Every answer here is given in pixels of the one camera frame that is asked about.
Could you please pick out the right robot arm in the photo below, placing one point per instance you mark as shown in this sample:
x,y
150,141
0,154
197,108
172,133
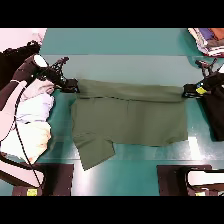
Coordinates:
x,y
173,180

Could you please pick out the heap of clothes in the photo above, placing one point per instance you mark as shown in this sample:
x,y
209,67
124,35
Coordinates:
x,y
213,48

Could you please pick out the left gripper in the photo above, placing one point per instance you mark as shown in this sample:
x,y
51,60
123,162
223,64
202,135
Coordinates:
x,y
70,86

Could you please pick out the pale lilac garment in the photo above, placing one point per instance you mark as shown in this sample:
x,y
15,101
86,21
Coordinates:
x,y
35,108

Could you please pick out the orange garment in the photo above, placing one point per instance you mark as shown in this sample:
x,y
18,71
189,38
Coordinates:
x,y
218,32

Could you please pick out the blue garment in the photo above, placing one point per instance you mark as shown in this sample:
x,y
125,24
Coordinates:
x,y
206,34

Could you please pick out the dark green T-shirt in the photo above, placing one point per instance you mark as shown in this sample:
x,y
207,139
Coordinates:
x,y
133,116

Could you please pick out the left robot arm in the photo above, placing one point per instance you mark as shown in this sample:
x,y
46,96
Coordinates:
x,y
25,71

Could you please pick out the cream garment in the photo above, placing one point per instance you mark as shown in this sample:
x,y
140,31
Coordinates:
x,y
30,140

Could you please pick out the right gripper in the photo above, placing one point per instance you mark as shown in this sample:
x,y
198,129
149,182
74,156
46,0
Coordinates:
x,y
193,90

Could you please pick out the beige garment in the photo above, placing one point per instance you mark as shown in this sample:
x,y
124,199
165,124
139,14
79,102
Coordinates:
x,y
40,89

